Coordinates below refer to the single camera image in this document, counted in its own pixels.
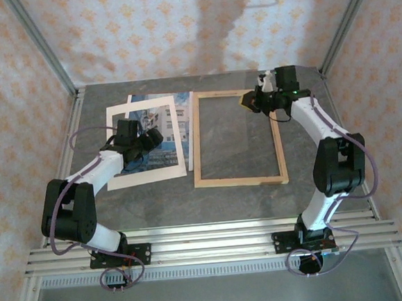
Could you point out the white mat board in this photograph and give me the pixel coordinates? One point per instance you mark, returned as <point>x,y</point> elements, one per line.
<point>144,177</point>

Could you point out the blue building photo print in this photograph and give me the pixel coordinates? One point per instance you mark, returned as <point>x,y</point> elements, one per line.
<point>185,124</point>

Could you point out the light wooden picture frame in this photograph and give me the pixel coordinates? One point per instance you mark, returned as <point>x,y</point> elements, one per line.
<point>238,180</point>

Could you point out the wide aluminium extrusion crossbeam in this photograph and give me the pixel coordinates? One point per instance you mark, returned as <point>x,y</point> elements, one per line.
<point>212,250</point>

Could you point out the small green circuit board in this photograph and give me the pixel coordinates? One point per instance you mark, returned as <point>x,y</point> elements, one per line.
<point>331,252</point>

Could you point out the grey metal lower panel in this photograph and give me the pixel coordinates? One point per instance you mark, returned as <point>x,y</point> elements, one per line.
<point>216,295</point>

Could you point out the aluminium table side rail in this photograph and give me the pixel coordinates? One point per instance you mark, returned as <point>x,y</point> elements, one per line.
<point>75,122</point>
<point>328,91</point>

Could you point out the aluminium corner post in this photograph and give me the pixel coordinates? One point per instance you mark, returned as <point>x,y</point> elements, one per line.
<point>344,24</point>
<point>44,47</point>

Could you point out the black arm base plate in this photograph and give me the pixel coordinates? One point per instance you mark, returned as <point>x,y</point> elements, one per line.
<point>281,241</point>
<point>143,254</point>

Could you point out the aluminium table edge rail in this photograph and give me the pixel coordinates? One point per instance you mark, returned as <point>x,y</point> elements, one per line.
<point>210,228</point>

